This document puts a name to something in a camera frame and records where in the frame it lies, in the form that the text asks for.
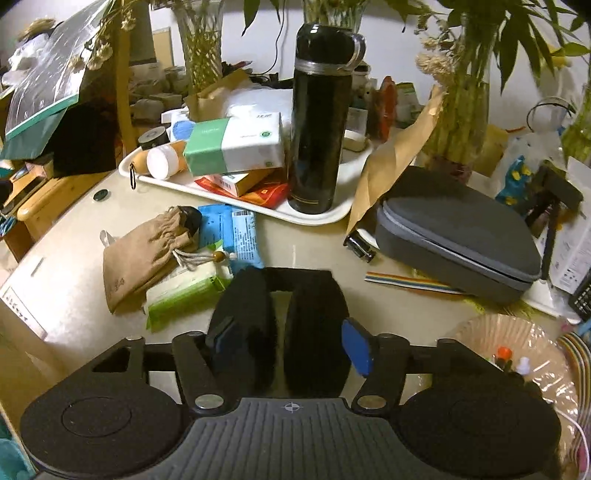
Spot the white tray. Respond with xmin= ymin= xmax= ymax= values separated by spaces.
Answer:
xmin=117 ymin=134 xmax=375 ymax=226

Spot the blue packet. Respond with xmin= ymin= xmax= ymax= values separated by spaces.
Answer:
xmin=198 ymin=204 xmax=265 ymax=269

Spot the smartphone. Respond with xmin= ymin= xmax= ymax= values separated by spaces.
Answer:
xmin=2 ymin=178 xmax=47 ymax=215

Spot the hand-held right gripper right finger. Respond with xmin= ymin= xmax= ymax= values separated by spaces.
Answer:
xmin=341 ymin=318 xmax=513 ymax=414

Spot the printed plastic bag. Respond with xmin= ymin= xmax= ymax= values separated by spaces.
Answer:
xmin=496 ymin=134 xmax=546 ymax=208

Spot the green white tissue pack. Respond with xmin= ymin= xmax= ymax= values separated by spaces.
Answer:
xmin=183 ymin=112 xmax=286 ymax=177

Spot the black round speaker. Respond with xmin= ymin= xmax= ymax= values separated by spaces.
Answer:
xmin=137 ymin=127 xmax=171 ymax=151

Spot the wooden chair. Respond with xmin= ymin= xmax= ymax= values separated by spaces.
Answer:
xmin=0 ymin=28 xmax=153 ymax=259

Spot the black cable loop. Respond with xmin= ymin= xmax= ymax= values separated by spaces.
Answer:
xmin=526 ymin=97 xmax=578 ymax=130

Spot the white orange box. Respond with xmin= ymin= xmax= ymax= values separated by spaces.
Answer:
xmin=203 ymin=168 xmax=278 ymax=198

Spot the rainbow ribbon cable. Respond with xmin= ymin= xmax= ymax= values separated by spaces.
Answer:
xmin=365 ymin=271 xmax=467 ymax=296
xmin=556 ymin=330 xmax=591 ymax=370

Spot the red snack packet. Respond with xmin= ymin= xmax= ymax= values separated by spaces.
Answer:
xmin=376 ymin=76 xmax=400 ymax=139

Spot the teal cloth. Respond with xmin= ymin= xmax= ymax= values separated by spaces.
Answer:
xmin=0 ymin=438 xmax=33 ymax=480

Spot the grey zip case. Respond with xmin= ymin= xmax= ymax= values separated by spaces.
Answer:
xmin=373 ymin=166 xmax=543 ymax=305

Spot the brown paper bag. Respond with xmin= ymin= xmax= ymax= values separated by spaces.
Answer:
xmin=185 ymin=69 xmax=254 ymax=121
xmin=345 ymin=85 xmax=446 ymax=236

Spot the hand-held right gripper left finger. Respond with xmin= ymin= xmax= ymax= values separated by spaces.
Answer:
xmin=92 ymin=316 xmax=241 ymax=412

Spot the brown drawstring pouch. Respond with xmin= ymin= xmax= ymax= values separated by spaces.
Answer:
xmin=102 ymin=206 xmax=232 ymax=315

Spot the white cable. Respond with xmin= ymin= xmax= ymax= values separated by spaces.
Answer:
xmin=554 ymin=401 xmax=587 ymax=480

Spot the white plastic bag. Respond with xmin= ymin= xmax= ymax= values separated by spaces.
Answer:
xmin=222 ymin=85 xmax=296 ymax=121

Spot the white jar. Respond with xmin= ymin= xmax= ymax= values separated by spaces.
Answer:
xmin=146 ymin=141 xmax=190 ymax=181

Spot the black mini tripod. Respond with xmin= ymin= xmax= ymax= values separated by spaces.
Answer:
xmin=524 ymin=159 xmax=585 ymax=282

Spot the green bag with clear plastic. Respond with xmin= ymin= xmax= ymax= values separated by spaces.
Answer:
xmin=0 ymin=0 xmax=116 ymax=160

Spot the black thermos bottle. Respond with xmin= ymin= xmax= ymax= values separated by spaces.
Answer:
xmin=287 ymin=21 xmax=368 ymax=215

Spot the glass plate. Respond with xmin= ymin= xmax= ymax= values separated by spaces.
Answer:
xmin=443 ymin=315 xmax=583 ymax=462

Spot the white product box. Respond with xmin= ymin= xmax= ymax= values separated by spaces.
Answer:
xmin=551 ymin=157 xmax=591 ymax=296

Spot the tan pouch with carabiner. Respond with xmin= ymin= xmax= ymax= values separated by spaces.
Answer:
xmin=128 ymin=150 xmax=151 ymax=189

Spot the red flat box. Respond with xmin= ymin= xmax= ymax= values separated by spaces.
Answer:
xmin=196 ymin=175 xmax=291 ymax=208

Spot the green wet wipes pack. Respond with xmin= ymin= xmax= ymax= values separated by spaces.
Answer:
xmin=145 ymin=261 xmax=234 ymax=330

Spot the small black device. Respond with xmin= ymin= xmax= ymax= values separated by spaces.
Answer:
xmin=344 ymin=233 xmax=377 ymax=264

